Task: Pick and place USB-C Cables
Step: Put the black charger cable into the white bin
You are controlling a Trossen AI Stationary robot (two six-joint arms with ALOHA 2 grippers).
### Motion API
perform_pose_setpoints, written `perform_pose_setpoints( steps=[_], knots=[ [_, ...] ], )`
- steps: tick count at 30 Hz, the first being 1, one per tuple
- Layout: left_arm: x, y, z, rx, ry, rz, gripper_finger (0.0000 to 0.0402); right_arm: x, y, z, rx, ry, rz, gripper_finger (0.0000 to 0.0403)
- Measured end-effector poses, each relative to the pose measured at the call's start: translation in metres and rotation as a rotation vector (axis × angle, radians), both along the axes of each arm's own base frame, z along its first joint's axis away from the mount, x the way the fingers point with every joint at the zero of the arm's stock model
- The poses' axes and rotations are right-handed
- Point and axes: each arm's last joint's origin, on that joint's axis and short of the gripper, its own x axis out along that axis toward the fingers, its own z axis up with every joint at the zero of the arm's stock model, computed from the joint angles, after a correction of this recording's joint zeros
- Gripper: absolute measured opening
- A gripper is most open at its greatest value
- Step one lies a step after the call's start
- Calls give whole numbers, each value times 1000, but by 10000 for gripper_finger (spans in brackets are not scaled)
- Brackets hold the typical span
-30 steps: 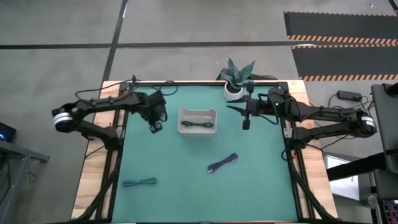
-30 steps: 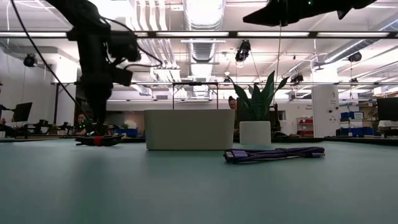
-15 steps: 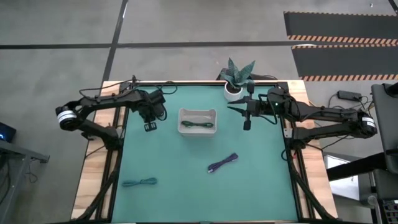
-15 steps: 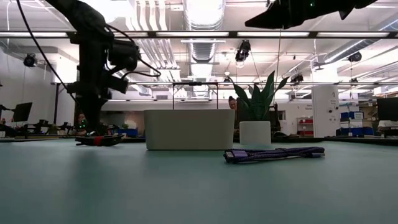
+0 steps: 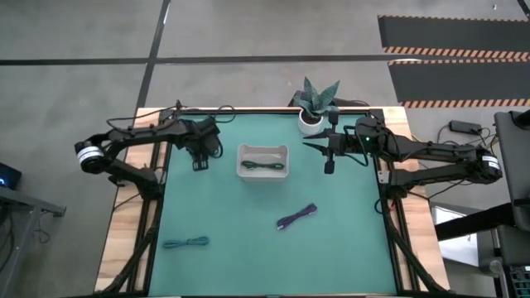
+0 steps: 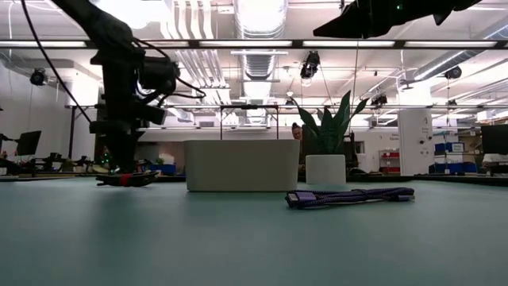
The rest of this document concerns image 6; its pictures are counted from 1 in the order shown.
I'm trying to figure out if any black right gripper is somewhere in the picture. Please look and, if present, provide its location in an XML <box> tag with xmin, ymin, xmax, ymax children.
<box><xmin>313</xmin><ymin>0</ymin><xmax>456</xmax><ymax>40</ymax></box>

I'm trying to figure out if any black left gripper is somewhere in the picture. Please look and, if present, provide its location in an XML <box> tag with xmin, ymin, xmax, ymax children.
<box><xmin>89</xmin><ymin>49</ymin><xmax>166</xmax><ymax>175</ymax></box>

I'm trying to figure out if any red and black USB-C cable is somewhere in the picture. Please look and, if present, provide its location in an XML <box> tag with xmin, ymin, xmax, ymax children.
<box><xmin>94</xmin><ymin>170</ymin><xmax>160</xmax><ymax>187</ymax></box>

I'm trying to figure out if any purple braided USB-C cable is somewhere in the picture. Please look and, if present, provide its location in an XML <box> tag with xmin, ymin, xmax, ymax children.
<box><xmin>285</xmin><ymin>187</ymin><xmax>416</xmax><ymax>210</ymax></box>

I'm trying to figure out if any white LED light strip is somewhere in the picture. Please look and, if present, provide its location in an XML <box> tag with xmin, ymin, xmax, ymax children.
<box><xmin>303</xmin><ymin>41</ymin><xmax>396</xmax><ymax>48</ymax></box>
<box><xmin>0</xmin><ymin>41</ymin><xmax>87</xmax><ymax>48</ymax></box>
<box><xmin>404</xmin><ymin>41</ymin><xmax>498</xmax><ymax>48</ymax></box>
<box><xmin>198</xmin><ymin>41</ymin><xmax>293</xmax><ymax>48</ymax></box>

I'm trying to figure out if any blue crate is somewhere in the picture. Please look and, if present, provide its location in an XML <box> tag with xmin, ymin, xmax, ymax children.
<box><xmin>148</xmin><ymin>163</ymin><xmax>178</xmax><ymax>176</ymax></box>

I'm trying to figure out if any cluttered background workbench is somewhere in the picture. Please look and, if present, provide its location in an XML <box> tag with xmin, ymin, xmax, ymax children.
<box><xmin>0</xmin><ymin>153</ymin><xmax>96</xmax><ymax>178</ymax></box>

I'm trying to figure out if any small black tilted monitor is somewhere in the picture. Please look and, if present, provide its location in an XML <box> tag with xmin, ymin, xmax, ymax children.
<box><xmin>16</xmin><ymin>129</ymin><xmax>42</xmax><ymax>157</ymax></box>

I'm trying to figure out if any green snake plant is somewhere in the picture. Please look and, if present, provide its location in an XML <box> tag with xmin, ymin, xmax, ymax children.
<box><xmin>291</xmin><ymin>90</ymin><xmax>370</xmax><ymax>156</ymax></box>

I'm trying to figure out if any white plastic storage bin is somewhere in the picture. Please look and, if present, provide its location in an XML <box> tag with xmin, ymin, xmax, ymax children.
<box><xmin>183</xmin><ymin>138</ymin><xmax>302</xmax><ymax>193</ymax></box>

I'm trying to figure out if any white room pillar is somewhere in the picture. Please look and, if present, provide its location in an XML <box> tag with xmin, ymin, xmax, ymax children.
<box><xmin>398</xmin><ymin>109</ymin><xmax>434</xmax><ymax>176</ymax></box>

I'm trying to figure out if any black monitor behind plant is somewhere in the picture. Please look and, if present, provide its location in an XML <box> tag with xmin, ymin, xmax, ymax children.
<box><xmin>300</xmin><ymin>124</ymin><xmax>318</xmax><ymax>168</ymax></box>

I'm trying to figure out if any shelf with red bins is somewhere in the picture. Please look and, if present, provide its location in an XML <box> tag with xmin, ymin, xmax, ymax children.
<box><xmin>379</xmin><ymin>149</ymin><xmax>401</xmax><ymax>175</ymax></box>

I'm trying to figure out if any white cylindrical plant pot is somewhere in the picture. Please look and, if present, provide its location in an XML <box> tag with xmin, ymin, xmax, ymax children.
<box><xmin>305</xmin><ymin>153</ymin><xmax>347</xmax><ymax>186</ymax></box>

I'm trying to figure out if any long blue storage bin row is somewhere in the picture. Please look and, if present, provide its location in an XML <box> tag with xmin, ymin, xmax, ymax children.
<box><xmin>428</xmin><ymin>161</ymin><xmax>479</xmax><ymax>175</ymax></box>

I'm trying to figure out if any large black monitor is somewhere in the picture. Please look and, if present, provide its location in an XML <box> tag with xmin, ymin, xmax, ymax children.
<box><xmin>481</xmin><ymin>124</ymin><xmax>508</xmax><ymax>156</ymax></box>

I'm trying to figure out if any black overhead frame crossbar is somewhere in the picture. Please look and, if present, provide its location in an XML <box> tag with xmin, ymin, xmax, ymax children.
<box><xmin>0</xmin><ymin>38</ymin><xmax>508</xmax><ymax>50</ymax></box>

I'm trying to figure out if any black framed enclosure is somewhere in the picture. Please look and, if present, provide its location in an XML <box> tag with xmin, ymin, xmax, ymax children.
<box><xmin>65</xmin><ymin>103</ymin><xmax>100</xmax><ymax>160</ymax></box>

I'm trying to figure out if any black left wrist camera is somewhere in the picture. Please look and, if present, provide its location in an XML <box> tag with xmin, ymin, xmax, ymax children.
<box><xmin>138</xmin><ymin>56</ymin><xmax>178</xmax><ymax>95</ymax></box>

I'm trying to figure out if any black left wrist camera cable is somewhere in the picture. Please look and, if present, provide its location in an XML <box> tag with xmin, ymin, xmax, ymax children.
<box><xmin>133</xmin><ymin>37</ymin><xmax>207</xmax><ymax>100</ymax></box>

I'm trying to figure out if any grey slanted ceiling duct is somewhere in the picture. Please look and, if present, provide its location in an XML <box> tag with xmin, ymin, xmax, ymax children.
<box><xmin>412</xmin><ymin>23</ymin><xmax>508</xmax><ymax>80</ymax></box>

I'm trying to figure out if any silver spiral ceiling duct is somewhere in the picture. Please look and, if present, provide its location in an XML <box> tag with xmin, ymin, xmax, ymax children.
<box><xmin>233</xmin><ymin>0</ymin><xmax>289</xmax><ymax>100</ymax></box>

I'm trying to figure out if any long black left arm cable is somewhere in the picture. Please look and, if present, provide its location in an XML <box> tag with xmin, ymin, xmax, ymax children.
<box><xmin>19</xmin><ymin>0</ymin><xmax>94</xmax><ymax>123</ymax></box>

